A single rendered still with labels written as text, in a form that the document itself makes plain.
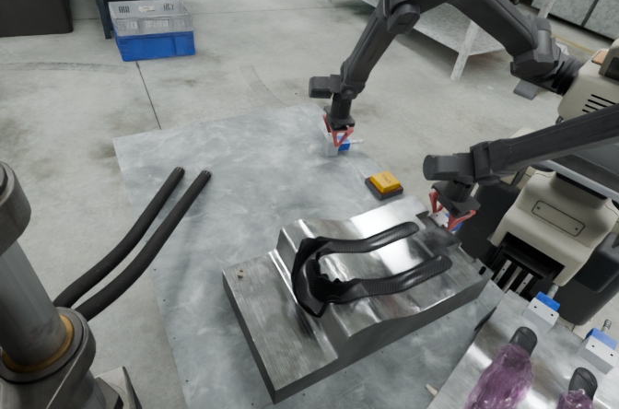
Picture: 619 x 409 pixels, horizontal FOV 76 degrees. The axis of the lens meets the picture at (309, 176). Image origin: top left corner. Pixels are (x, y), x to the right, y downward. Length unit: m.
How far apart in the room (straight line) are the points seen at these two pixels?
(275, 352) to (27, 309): 0.40
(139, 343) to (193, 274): 0.90
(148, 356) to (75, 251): 0.66
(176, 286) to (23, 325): 0.42
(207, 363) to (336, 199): 0.53
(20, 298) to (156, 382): 1.23
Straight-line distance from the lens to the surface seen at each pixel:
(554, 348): 0.94
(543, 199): 1.23
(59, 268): 2.09
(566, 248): 1.25
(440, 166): 0.88
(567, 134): 0.73
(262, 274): 0.83
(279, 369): 0.74
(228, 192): 1.08
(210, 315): 0.86
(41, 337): 0.56
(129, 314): 1.86
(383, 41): 0.86
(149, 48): 3.71
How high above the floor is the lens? 1.53
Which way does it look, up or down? 40 degrees down
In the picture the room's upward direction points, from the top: 8 degrees clockwise
